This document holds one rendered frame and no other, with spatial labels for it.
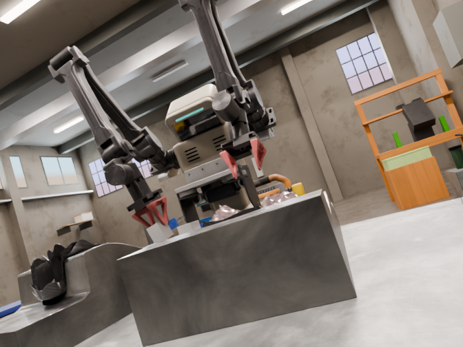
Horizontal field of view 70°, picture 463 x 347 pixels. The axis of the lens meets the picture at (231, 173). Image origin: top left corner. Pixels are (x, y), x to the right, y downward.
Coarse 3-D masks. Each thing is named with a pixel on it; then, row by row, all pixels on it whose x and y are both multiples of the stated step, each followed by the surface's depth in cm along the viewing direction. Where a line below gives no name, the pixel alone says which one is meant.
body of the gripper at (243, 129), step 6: (234, 126) 92; (240, 126) 91; (246, 126) 92; (234, 132) 91; (240, 132) 90; (246, 132) 91; (252, 132) 87; (234, 138) 89; (222, 144) 90; (228, 144) 90; (228, 150) 93
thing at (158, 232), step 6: (156, 222) 93; (168, 222) 96; (174, 222) 98; (150, 228) 94; (156, 228) 93; (162, 228) 93; (168, 228) 95; (174, 228) 97; (150, 234) 95; (156, 234) 94; (162, 234) 93; (168, 234) 94; (156, 240) 94; (162, 240) 93
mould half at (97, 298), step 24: (72, 264) 59; (96, 264) 58; (24, 288) 69; (72, 288) 59; (96, 288) 57; (120, 288) 60; (24, 312) 64; (48, 312) 53; (72, 312) 52; (96, 312) 55; (120, 312) 59; (0, 336) 48; (24, 336) 46; (48, 336) 49; (72, 336) 51
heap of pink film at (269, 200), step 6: (282, 192) 64; (288, 192) 63; (294, 192) 64; (270, 198) 63; (276, 198) 62; (282, 198) 60; (288, 198) 59; (264, 204) 61; (270, 204) 60; (222, 210) 64; (228, 210) 64; (234, 210) 64; (216, 216) 63; (222, 216) 62; (228, 216) 63
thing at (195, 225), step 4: (196, 220) 89; (184, 224) 88; (188, 224) 87; (192, 224) 87; (196, 224) 88; (200, 224) 90; (180, 228) 89; (184, 228) 88; (188, 228) 87; (192, 228) 87; (196, 228) 88; (180, 232) 89; (184, 232) 88
